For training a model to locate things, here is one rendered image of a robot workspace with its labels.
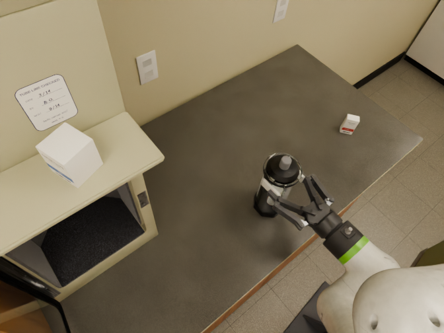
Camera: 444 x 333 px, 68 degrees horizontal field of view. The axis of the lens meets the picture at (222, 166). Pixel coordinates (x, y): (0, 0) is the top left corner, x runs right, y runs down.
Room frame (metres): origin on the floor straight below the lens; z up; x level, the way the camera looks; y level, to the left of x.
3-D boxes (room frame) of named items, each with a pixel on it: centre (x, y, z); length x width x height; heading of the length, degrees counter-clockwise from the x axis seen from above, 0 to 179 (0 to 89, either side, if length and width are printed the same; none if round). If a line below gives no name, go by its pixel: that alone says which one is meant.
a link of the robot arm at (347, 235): (0.34, -0.33, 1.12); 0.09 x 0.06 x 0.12; 135
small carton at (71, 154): (0.23, 0.21, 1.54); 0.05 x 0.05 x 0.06; 64
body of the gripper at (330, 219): (0.39, -0.28, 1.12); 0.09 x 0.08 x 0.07; 45
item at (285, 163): (0.50, -0.17, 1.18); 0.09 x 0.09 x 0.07
